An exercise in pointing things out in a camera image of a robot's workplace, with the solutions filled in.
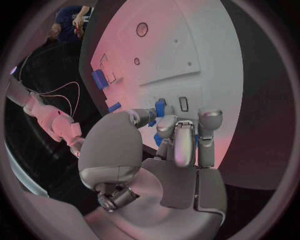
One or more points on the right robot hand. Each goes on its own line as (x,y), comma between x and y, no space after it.
(76,145)

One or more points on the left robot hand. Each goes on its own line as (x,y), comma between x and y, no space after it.
(178,180)

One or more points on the blue gear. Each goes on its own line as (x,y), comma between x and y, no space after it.
(160,108)

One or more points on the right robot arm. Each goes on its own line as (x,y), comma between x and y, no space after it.
(46,116)

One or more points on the white task board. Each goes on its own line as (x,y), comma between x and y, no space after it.
(187,46)

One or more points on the small blue block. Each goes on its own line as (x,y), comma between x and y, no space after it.
(114,107)

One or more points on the glowing light bar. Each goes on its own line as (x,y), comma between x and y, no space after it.
(13,70)

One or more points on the person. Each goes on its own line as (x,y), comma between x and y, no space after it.
(68,22)

